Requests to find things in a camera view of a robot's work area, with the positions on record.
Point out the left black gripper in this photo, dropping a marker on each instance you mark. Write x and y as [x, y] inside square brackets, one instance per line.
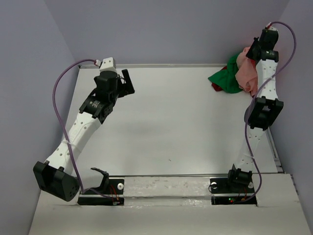
[126, 88]

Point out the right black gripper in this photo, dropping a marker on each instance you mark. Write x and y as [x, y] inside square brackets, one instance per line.
[250, 54]

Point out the pink t shirt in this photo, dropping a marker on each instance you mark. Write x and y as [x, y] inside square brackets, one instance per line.
[246, 75]

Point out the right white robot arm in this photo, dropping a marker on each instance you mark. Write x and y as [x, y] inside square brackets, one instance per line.
[263, 110]

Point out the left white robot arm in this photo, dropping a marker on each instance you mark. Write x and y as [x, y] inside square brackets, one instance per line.
[58, 175]

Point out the green t shirt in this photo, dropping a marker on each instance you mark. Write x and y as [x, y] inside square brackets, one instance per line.
[225, 78]

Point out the red t shirt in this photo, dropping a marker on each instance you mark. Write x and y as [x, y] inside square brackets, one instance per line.
[216, 87]

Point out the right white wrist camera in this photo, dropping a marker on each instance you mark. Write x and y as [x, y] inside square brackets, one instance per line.
[270, 26]

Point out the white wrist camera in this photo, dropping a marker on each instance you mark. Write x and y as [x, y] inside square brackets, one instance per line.
[108, 64]
[270, 26]

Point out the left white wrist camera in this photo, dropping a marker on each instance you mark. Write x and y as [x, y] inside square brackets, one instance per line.
[108, 64]

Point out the aluminium rail at right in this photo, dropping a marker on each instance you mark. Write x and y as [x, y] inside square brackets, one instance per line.
[274, 152]

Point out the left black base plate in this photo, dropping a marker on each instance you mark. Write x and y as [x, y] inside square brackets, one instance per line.
[111, 193]

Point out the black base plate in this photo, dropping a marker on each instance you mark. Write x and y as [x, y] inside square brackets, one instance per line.
[223, 194]
[111, 193]

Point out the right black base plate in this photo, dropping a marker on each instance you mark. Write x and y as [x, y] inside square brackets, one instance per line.
[223, 194]

